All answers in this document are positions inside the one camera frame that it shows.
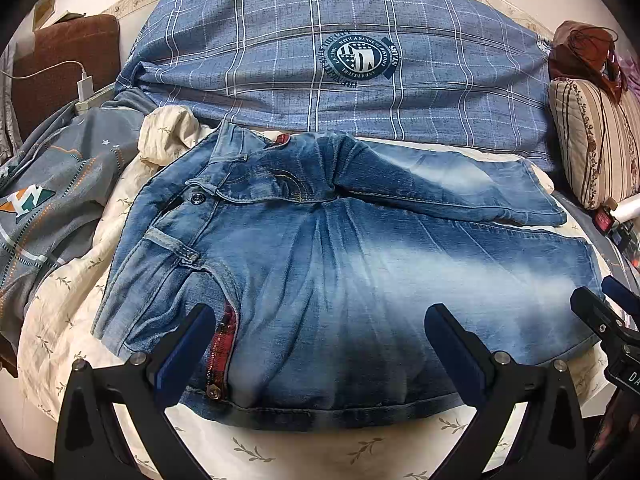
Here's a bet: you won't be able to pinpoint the beige striped pillow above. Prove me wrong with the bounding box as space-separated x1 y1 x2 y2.
548 78 639 210

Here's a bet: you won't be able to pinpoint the grey patterned blanket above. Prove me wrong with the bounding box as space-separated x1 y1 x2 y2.
1 89 155 347

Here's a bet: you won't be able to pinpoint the white phone charger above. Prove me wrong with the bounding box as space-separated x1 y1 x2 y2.
76 70 94 102

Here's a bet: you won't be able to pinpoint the blue denim jeans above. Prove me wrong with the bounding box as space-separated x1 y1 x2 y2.
92 124 601 430

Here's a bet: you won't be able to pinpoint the brown bag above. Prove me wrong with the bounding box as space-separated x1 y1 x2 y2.
548 21 628 103

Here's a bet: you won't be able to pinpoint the cream leaf-print bedsheet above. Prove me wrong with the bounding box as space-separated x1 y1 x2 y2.
18 105 605 479

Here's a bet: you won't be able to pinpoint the brown headboard cushion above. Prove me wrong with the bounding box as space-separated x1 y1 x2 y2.
11 14 120 139

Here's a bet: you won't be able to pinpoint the blue plaid duvet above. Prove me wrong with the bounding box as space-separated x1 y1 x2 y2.
116 0 561 172

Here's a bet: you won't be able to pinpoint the white tube bottle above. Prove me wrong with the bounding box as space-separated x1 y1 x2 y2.
612 194 640 223

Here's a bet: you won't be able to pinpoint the white charging cable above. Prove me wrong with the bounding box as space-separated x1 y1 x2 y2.
0 58 87 82

